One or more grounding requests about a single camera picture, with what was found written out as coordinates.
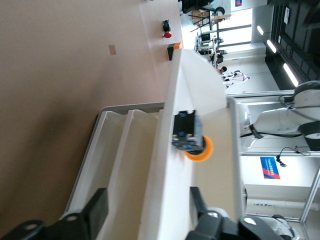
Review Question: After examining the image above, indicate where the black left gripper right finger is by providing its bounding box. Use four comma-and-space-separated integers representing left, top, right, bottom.
184, 186, 286, 240

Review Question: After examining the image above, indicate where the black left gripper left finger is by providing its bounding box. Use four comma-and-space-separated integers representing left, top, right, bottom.
0, 188, 110, 240

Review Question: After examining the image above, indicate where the yellow push button switch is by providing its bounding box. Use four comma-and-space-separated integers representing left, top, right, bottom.
171, 111, 215, 163

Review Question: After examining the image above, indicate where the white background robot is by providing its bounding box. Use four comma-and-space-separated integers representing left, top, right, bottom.
271, 214, 301, 240

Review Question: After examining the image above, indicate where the person in white shirt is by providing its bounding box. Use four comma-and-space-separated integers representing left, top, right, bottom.
219, 65, 251, 88

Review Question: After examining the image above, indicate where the computer monitor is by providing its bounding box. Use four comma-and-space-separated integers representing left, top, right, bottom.
200, 31, 213, 43

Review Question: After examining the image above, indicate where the black office chair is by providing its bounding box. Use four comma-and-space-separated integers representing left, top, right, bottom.
181, 0, 226, 16

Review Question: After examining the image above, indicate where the black dangling cable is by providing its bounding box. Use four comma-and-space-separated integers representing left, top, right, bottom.
275, 146, 312, 168

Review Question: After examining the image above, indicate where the aluminium frame post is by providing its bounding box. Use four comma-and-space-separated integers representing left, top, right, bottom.
300, 164, 320, 226

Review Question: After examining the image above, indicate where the orange button enclosure box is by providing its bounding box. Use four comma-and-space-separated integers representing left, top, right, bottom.
166, 42, 184, 61

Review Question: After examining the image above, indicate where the red push button switch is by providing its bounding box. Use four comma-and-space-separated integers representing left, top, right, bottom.
161, 19, 173, 39

